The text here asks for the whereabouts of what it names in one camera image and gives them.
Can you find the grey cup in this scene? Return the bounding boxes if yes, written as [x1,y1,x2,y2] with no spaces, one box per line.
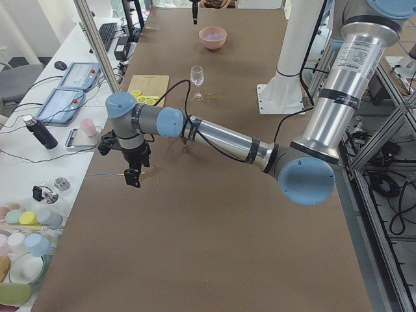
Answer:
[36,209,64,229]

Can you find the bamboo cutting board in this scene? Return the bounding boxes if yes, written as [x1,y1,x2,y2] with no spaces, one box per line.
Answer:
[127,75,170,107]

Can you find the grey office chair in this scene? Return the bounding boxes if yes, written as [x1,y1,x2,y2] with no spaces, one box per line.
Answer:
[1,64,44,117]

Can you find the upper teach pendant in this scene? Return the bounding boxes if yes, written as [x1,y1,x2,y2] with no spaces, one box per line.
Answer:
[58,62,100,91]

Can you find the mint green cup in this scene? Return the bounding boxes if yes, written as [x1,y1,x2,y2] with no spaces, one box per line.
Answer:
[5,209,23,225]

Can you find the clear ice cubes pile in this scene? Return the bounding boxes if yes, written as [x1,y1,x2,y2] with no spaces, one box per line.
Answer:
[202,32,224,42]

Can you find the black keyboard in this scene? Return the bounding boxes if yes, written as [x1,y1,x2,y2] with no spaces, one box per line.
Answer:
[99,23,118,51]

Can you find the light blue cup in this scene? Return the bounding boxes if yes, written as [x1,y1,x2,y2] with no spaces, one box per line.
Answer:
[24,233,51,257]

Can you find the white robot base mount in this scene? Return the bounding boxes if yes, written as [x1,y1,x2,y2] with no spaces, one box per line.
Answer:
[257,0,326,114]

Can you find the black computer mouse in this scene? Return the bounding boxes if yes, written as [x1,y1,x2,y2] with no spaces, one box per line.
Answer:
[54,61,67,71]

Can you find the aluminium frame post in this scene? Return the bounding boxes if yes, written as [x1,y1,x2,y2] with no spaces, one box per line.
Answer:
[73,0,121,93]

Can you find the lower teach pendant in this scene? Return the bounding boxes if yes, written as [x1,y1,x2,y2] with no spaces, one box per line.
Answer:
[35,88,85,125]

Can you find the steel double jigger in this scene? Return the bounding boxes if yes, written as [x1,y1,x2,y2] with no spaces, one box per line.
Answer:
[181,138,192,153]

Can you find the black floor cables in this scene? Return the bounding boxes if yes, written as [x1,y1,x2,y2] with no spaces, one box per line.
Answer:
[334,97,416,235]

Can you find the aluminium frame truss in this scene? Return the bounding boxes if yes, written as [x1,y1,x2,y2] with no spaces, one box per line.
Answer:
[320,48,416,312]

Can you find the white green-rimmed plate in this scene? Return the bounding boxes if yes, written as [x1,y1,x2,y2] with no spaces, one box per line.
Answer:
[9,253,45,284]

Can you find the black power adapter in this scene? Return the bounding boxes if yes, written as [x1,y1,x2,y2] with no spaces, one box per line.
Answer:
[114,36,131,61]

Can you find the yellow cup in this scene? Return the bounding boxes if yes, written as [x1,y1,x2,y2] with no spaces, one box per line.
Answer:
[19,211,40,226]

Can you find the white cup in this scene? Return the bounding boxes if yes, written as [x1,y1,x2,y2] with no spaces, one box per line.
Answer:
[7,232,28,255]

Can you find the teach pendant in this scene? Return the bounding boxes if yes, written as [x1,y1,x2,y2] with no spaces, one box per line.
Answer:
[35,88,85,125]
[58,62,100,91]

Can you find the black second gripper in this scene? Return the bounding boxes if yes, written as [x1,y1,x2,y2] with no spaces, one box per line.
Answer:
[122,138,151,188]

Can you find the pink bowl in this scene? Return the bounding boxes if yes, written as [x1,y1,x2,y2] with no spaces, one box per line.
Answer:
[198,27,228,50]

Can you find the black water bottle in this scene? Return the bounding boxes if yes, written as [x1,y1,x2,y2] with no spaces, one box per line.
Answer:
[23,114,58,150]

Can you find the clear wine glass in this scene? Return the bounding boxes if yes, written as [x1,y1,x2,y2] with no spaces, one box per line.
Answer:
[190,66,205,101]

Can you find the middle lemon slice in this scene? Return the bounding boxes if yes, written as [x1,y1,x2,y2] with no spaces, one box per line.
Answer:
[137,96,147,104]

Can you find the second grey blue robot arm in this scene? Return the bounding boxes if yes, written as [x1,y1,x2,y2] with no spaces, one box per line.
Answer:
[89,8,307,207]

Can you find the pink cup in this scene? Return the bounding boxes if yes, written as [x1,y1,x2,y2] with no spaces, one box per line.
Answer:
[80,118,98,137]

